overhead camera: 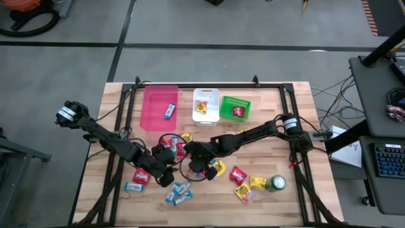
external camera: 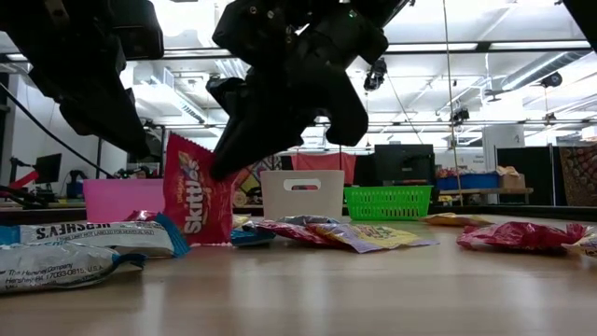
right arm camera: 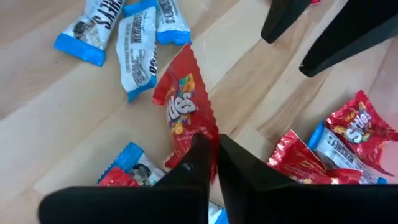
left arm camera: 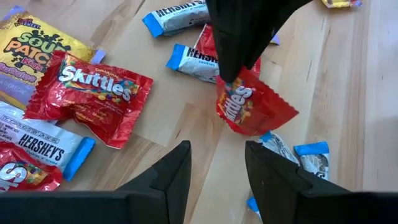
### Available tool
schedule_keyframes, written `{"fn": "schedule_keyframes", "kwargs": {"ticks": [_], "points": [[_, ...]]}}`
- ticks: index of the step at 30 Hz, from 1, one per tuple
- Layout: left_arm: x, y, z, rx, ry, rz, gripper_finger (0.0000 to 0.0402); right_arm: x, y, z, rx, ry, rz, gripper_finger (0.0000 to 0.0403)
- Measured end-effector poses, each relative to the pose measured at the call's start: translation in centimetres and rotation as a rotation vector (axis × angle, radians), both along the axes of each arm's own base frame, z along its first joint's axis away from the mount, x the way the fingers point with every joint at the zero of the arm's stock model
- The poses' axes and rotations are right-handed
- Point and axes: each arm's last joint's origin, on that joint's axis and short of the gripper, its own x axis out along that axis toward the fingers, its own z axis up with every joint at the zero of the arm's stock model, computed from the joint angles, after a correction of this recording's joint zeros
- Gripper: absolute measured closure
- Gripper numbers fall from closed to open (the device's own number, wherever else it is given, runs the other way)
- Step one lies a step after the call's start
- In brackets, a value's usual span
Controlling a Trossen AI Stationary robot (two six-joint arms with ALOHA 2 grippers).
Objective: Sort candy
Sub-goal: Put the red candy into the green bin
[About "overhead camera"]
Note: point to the grey desk top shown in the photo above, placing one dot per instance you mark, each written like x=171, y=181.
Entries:
x=373, y=95

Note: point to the white plastic bin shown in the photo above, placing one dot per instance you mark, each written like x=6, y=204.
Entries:
x=205, y=122

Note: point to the yellow Sour Patch pack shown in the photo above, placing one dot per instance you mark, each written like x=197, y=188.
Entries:
x=201, y=107
x=242, y=191
x=187, y=137
x=243, y=130
x=220, y=168
x=257, y=183

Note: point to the orange shop vacuum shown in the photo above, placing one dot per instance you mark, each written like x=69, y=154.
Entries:
x=23, y=4

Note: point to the black mat orange stripe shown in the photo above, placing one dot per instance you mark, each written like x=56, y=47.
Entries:
x=389, y=16

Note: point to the grey vacuum part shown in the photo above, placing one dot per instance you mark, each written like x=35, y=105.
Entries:
x=66, y=8

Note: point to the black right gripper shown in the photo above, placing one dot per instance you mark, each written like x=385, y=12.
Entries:
x=202, y=155

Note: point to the black aluminium table frame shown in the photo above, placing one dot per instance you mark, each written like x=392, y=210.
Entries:
x=186, y=85

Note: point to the black caster wheel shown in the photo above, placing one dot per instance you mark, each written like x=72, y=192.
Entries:
x=366, y=201

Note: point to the black desk device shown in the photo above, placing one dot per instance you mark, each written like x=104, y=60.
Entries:
x=399, y=71

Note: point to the red Skittles pack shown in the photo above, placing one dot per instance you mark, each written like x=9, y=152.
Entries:
x=141, y=176
x=239, y=111
x=165, y=143
x=238, y=175
x=181, y=151

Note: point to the pink plastic bin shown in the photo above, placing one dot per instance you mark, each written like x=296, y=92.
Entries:
x=152, y=120

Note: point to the yellow stick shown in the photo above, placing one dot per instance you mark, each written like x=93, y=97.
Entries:
x=305, y=5

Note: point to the white box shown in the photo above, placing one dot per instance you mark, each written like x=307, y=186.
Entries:
x=349, y=155

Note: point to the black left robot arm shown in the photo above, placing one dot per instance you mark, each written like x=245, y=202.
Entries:
x=104, y=136

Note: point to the black floor box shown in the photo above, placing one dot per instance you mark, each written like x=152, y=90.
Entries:
x=215, y=2

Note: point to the black backlit keyboard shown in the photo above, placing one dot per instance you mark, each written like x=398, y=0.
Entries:
x=390, y=160

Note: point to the green plastic mesh basket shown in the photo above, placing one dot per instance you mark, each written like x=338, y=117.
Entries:
x=228, y=103

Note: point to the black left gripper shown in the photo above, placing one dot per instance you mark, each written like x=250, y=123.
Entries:
x=158, y=163

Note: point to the pink wrapper bundle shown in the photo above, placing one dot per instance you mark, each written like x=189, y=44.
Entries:
x=395, y=113

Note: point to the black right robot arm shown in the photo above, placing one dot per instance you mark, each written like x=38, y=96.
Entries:
x=253, y=133

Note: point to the black metal pole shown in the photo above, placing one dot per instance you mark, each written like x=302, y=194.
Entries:
x=384, y=47

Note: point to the black frame clamp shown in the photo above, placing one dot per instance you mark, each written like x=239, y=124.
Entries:
x=137, y=80
x=255, y=80

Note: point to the green drink can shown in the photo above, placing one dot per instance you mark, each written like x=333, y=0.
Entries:
x=276, y=183

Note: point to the black desk leg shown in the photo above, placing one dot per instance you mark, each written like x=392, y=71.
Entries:
x=348, y=136

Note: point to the grey keyboard desk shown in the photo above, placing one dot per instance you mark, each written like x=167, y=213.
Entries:
x=389, y=196

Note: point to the grey metal cart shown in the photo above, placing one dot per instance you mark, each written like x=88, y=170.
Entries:
x=19, y=148

